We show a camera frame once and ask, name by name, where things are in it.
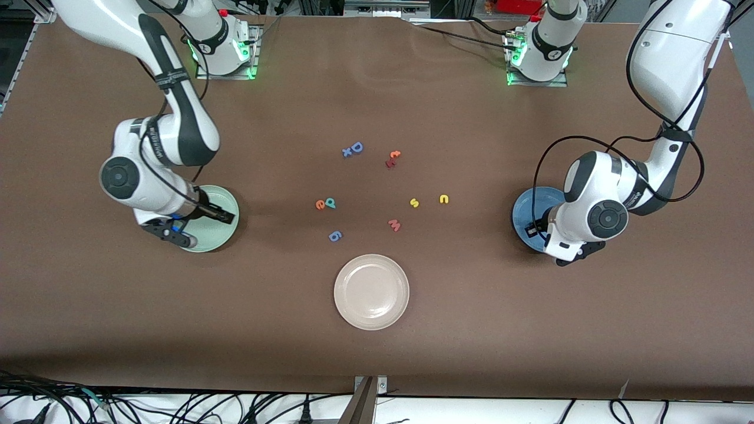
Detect pale green plate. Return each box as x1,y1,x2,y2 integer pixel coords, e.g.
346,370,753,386
171,185,240,253

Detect blue plate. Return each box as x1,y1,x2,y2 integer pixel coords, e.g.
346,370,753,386
511,187,569,254

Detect pale beige plate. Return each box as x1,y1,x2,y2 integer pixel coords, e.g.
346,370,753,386
333,254,410,331

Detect red box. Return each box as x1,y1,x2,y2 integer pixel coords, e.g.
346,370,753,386
498,0,545,15

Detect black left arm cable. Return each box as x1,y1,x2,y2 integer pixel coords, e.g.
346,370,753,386
532,18,728,236

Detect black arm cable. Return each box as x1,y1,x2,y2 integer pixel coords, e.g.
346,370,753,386
532,18,728,236
137,0,210,224

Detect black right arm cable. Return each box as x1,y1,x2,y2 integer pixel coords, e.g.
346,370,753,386
137,0,210,224

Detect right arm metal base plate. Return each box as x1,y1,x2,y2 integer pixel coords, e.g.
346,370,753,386
194,24,260,80

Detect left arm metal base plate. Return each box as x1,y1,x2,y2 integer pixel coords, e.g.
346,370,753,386
505,32,569,88

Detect black looped cable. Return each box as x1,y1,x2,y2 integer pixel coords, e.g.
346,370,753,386
610,399,636,424

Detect green cable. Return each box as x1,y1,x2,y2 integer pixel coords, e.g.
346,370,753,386
82,387,113,411

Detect metal table bracket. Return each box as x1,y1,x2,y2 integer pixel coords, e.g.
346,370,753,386
337,375,389,424

